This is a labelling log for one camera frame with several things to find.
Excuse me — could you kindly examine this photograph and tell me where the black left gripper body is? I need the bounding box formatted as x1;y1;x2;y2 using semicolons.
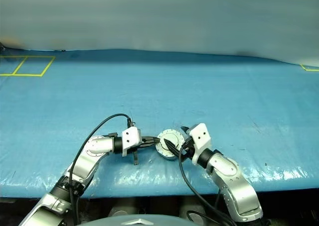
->
133;135;146;166

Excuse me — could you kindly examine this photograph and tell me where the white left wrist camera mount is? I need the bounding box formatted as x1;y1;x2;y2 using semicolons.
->
121;126;141;158

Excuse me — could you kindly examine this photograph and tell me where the blue plastic table cover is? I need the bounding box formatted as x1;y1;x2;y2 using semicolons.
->
0;48;319;199

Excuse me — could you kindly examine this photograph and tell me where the grey rounded cylinder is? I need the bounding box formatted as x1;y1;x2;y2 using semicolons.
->
179;205;209;223
109;205;137;218

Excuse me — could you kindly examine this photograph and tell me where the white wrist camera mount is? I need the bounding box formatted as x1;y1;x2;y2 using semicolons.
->
186;122;213;165
121;126;141;158

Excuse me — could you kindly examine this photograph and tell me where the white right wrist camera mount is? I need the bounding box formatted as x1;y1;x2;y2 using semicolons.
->
186;122;213;165

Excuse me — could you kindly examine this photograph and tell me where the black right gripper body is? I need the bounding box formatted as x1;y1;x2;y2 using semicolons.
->
177;136;198;162

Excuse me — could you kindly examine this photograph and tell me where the grey robot torso with emblem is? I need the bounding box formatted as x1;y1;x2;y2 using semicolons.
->
86;213;191;226

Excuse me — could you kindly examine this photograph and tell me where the finned round motor lid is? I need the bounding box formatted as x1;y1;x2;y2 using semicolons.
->
158;127;185;152

